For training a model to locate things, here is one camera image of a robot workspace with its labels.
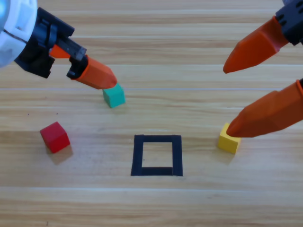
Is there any green wooden block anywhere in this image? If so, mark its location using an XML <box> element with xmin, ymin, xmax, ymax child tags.
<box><xmin>102</xmin><ymin>82</ymin><xmax>126</xmax><ymax>109</ymax></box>

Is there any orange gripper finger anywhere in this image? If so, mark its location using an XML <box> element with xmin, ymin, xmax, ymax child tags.
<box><xmin>226</xmin><ymin>79</ymin><xmax>303</xmax><ymax>139</ymax></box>

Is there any black tape square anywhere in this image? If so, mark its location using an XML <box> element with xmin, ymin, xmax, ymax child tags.
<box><xmin>130</xmin><ymin>134</ymin><xmax>184</xmax><ymax>177</ymax></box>

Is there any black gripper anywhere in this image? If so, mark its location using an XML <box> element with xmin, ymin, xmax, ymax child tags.
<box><xmin>223</xmin><ymin>0</ymin><xmax>303</xmax><ymax>74</ymax></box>
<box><xmin>14</xmin><ymin>7</ymin><xmax>118</xmax><ymax>90</ymax></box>

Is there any red wooden block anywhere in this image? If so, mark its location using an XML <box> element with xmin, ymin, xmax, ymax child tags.
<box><xmin>39</xmin><ymin>121</ymin><xmax>71</xmax><ymax>154</ymax></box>

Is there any yellow wooden block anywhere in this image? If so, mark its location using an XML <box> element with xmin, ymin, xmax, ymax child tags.
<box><xmin>217</xmin><ymin>122</ymin><xmax>242</xmax><ymax>155</ymax></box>

